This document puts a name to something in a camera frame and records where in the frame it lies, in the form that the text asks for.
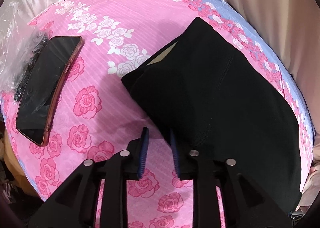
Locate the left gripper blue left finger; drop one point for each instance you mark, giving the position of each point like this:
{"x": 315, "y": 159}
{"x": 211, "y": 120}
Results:
{"x": 143, "y": 151}

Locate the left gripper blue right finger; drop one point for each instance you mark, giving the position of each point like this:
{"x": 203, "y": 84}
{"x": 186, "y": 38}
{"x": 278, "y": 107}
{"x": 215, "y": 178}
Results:
{"x": 175, "y": 154}

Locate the black pants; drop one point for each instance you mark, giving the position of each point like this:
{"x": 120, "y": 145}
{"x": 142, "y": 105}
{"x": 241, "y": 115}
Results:
{"x": 204, "y": 95}

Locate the pink rose bedsheet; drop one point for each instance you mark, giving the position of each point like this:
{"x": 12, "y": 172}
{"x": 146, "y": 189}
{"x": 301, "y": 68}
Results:
{"x": 96, "y": 117}

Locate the smartphone in pink case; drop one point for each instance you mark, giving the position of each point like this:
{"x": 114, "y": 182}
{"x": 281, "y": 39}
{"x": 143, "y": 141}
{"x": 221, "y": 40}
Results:
{"x": 43, "y": 87}

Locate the clear plastic bag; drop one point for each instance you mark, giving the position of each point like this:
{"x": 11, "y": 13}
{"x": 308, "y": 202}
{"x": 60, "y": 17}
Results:
{"x": 20, "y": 45}

